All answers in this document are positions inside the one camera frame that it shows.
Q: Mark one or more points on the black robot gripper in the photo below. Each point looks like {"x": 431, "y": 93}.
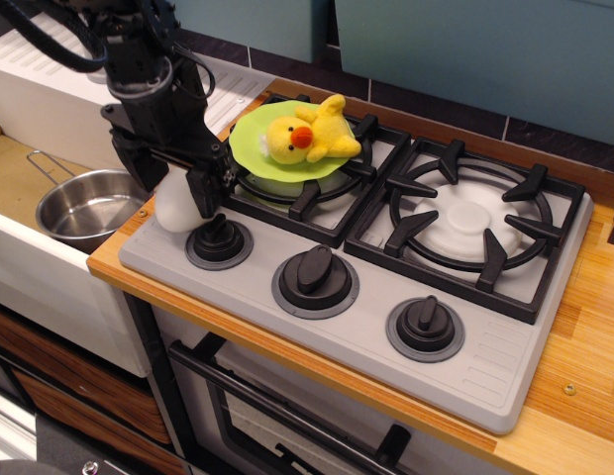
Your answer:
{"x": 155, "y": 126}

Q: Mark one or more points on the white egg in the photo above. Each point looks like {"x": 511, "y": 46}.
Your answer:
{"x": 174, "y": 206}

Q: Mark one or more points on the yellow stuffed duck toy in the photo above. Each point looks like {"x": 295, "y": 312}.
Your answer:
{"x": 312, "y": 134}

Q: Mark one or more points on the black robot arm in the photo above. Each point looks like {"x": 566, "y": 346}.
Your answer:
{"x": 132, "y": 41}

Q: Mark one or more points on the light green plastic plate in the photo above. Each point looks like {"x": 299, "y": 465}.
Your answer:
{"x": 247, "y": 142}

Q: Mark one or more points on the stainless steel pot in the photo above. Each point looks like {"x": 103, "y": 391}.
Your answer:
{"x": 85, "y": 210}

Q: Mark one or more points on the white toy sink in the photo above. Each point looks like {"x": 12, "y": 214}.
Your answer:
{"x": 46, "y": 106}

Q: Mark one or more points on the black left stove knob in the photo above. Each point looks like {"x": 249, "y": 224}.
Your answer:
{"x": 219, "y": 244}

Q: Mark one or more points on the black stove knob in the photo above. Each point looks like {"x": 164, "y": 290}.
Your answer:
{"x": 425, "y": 330}
{"x": 316, "y": 284}
{"x": 219, "y": 244}

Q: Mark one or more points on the black left burner grate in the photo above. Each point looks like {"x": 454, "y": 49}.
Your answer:
{"x": 324, "y": 209}

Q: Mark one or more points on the black burner grate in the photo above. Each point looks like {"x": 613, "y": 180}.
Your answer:
{"x": 324, "y": 209}
{"x": 483, "y": 230}

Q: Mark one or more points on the black middle stove knob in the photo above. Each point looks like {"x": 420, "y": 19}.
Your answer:
{"x": 316, "y": 284}

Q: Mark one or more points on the grey toy stove top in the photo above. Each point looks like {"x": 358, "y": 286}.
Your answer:
{"x": 485, "y": 383}

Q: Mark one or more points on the wooden drawer front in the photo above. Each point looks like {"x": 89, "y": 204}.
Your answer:
{"x": 122, "y": 395}

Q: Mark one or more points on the toy oven door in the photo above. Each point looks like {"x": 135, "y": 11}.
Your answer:
{"x": 268, "y": 419}

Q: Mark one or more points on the black right stove knob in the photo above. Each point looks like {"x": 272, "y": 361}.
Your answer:
{"x": 425, "y": 330}

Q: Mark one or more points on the black right burner grate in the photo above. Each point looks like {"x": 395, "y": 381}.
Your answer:
{"x": 483, "y": 230}

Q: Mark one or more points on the black oven door handle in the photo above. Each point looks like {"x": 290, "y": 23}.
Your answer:
{"x": 225, "y": 387}

